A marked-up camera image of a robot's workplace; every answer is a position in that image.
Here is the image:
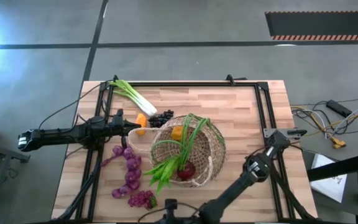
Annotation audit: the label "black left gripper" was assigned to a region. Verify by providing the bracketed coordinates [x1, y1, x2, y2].
[105, 108, 142, 139]

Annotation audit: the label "red grape bunch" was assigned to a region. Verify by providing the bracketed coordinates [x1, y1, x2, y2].
[127, 190, 158, 210]

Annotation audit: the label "green onion bunch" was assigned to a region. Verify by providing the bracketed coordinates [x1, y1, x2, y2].
[108, 79, 158, 117]

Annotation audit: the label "long green onion leaves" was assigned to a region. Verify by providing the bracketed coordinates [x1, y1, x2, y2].
[150, 113, 218, 169]

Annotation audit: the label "dark red apple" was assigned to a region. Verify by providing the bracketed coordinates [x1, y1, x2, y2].
[176, 161, 196, 182]

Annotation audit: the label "grey mounting plate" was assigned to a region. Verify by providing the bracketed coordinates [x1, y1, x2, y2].
[263, 127, 308, 139]

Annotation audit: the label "black power brick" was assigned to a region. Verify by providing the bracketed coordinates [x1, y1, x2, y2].
[325, 99, 353, 119]

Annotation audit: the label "black hazard-striped floor mat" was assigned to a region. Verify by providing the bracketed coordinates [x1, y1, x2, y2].
[264, 10, 358, 42]

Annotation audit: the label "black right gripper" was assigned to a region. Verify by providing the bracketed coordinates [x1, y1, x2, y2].
[155, 198, 203, 224]

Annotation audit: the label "black grape bunch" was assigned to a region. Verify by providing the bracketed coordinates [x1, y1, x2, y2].
[147, 109, 175, 129]

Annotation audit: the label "woven straw basket with handles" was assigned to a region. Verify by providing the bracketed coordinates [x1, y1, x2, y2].
[127, 114, 227, 189]

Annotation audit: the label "white cable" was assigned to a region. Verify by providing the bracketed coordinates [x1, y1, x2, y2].
[303, 103, 358, 139]

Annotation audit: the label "yellow cable connector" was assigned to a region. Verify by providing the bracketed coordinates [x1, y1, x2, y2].
[331, 137, 347, 150]

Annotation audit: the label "black beam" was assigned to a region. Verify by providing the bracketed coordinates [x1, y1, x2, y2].
[306, 150, 358, 183]

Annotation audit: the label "white paper sheet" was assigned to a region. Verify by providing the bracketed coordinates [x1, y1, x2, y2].
[309, 153, 349, 204]

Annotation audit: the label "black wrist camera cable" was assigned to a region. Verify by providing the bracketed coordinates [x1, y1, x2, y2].
[137, 201, 200, 224]

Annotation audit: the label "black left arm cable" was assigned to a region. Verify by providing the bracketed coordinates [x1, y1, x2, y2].
[38, 79, 115, 131]

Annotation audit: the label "yellow bell pepper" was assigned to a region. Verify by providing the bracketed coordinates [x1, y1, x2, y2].
[170, 124, 185, 141]

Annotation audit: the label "black aluminium table frame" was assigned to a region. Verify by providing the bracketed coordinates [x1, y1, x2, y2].
[54, 80, 316, 223]

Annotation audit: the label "black floor cable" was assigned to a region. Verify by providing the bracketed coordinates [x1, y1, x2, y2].
[291, 97, 358, 135]

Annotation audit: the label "yellow cable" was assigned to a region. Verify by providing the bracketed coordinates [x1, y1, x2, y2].
[290, 105, 358, 141]

